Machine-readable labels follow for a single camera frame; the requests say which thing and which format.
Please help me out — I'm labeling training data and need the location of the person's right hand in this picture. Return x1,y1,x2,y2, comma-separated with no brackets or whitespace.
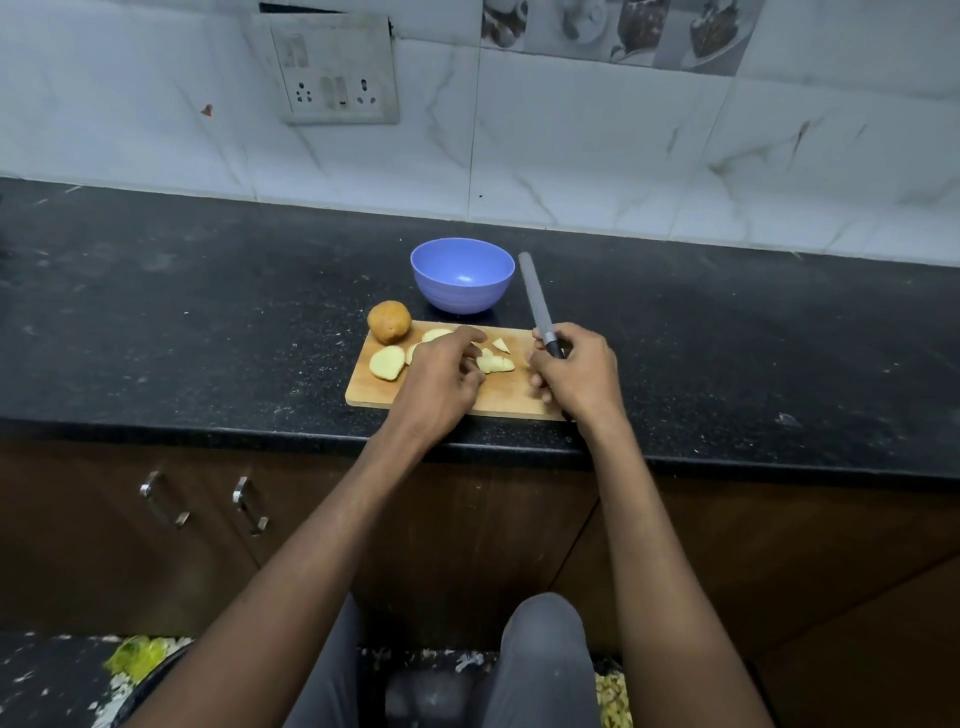
528,322,627,430

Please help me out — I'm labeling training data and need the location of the person's left hand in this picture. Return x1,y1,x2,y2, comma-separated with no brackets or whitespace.
386,325,489,452

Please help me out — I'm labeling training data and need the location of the grey kitchen knife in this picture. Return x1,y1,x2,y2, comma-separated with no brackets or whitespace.
517,251,576,423

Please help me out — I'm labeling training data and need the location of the person's right forearm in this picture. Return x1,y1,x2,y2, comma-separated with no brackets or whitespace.
576,414,775,728

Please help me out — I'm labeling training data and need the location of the person's left forearm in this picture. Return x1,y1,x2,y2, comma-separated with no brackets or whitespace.
122,427,432,728

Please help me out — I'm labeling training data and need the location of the wooden cutting board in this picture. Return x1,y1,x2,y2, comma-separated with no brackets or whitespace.
344,320,565,423

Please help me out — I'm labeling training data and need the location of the large round potato slice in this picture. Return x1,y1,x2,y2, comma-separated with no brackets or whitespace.
369,345,407,382

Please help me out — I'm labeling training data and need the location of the brown-skinned potato half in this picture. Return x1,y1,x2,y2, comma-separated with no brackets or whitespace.
366,300,413,346

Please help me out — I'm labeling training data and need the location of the blue plastic bowl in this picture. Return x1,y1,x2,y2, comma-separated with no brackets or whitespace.
409,237,517,316

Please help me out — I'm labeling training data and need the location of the brown cabinet door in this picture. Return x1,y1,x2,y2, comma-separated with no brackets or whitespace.
193,450,601,652
549,468,960,728
0,438,261,640

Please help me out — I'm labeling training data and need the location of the person's right leg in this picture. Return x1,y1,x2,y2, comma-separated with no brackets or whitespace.
478,592,603,728

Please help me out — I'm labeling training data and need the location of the person's leg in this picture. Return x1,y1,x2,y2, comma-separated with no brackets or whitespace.
282,592,366,728
478,592,603,728

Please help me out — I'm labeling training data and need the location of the yellow patterned scrap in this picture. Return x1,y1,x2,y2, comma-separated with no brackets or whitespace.
594,671,633,728

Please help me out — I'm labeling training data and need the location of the person's left leg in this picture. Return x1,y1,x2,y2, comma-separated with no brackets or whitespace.
282,592,366,728

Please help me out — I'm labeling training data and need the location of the yellow-green scrap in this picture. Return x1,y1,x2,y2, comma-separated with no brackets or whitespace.
103,635,172,685

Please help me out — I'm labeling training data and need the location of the metal cabinet handle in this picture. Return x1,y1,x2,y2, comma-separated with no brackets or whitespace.
231,475,270,537
138,470,192,531

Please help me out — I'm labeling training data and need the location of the white wall socket panel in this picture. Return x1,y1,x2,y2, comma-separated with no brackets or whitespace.
252,11,401,126

